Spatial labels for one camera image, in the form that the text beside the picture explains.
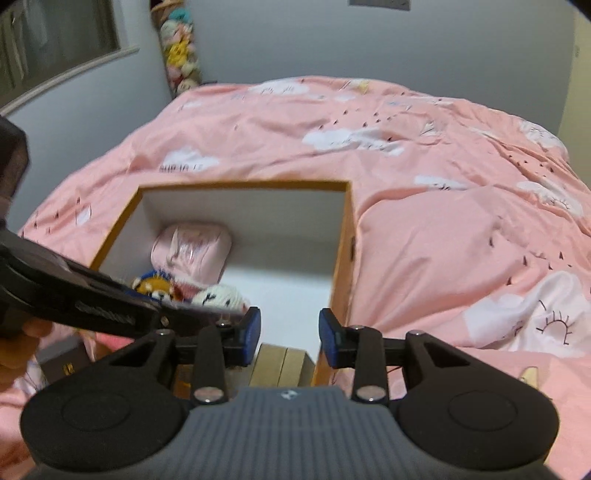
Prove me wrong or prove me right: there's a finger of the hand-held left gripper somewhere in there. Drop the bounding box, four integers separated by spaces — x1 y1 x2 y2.
65 259 162 306
68 290 252 339

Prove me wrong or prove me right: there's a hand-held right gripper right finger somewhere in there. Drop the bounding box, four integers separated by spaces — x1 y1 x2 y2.
318 308 528 405

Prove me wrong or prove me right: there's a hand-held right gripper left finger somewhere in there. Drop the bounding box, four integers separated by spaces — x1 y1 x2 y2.
60 307 262 407

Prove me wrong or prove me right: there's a pink case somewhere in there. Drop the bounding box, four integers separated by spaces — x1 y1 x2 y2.
90 332 137 354

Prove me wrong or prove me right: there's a tan wooden block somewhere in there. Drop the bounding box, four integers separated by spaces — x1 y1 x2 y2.
173 344 317 400

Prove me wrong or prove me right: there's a red panda plush blue hat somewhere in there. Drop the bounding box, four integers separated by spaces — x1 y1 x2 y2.
131 271 179 308

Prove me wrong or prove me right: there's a white knitted doll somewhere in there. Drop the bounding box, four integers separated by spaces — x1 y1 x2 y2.
191 284 253 317

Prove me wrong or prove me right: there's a yellow cardboard box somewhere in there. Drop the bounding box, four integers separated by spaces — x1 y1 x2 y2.
90 179 359 389

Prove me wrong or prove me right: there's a pink fabric pouch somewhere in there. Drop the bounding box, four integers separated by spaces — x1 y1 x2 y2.
150 222 234 285

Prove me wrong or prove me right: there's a person's left hand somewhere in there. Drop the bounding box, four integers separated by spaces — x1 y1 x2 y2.
0 320 53 394

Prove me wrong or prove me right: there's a black box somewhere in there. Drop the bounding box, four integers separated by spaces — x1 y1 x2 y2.
37 335 96 387

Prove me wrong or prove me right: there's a pink printed blanket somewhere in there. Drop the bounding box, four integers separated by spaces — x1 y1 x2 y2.
0 76 591 480

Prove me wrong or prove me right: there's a column of plush toys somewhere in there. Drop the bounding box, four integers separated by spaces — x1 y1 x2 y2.
150 0 202 100

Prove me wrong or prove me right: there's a window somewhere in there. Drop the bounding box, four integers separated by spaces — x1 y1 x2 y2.
0 0 140 117

